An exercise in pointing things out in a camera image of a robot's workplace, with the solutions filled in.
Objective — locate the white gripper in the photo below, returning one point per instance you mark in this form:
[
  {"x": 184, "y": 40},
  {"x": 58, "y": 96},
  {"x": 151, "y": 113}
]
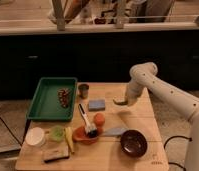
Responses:
[{"x": 133, "y": 92}]

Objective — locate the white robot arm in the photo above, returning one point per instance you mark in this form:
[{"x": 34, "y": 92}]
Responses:
[{"x": 144, "y": 76}]

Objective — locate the metal cup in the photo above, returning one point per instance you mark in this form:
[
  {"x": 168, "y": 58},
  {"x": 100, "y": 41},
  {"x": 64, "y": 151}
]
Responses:
[{"x": 83, "y": 90}]

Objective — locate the green plastic cup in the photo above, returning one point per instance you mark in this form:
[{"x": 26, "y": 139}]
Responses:
[{"x": 56, "y": 133}]

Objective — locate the blue sponge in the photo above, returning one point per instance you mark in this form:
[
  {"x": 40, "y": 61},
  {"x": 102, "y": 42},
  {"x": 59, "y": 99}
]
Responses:
[{"x": 96, "y": 105}]

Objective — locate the orange fruit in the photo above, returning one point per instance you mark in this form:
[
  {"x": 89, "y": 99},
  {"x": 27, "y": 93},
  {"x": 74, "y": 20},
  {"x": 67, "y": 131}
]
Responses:
[{"x": 99, "y": 119}]

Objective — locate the dark brown bowl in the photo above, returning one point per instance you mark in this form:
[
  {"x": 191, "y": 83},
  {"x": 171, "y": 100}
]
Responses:
[{"x": 133, "y": 143}]

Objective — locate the white dish brush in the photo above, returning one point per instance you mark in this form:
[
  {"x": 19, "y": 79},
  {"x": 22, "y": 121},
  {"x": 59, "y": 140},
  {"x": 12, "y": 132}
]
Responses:
[{"x": 90, "y": 128}]

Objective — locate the orange plate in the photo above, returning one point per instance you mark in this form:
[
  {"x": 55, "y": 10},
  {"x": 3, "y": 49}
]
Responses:
[{"x": 79, "y": 135}]

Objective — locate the red grape bunch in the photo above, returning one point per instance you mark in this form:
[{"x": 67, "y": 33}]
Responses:
[{"x": 63, "y": 96}]

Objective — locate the yellow banana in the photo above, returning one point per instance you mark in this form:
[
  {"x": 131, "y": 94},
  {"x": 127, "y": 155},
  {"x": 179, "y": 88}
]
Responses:
[{"x": 69, "y": 138}]

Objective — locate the green plastic tray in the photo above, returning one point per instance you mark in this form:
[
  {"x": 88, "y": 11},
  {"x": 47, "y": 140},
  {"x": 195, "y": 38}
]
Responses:
[{"x": 46, "y": 104}]

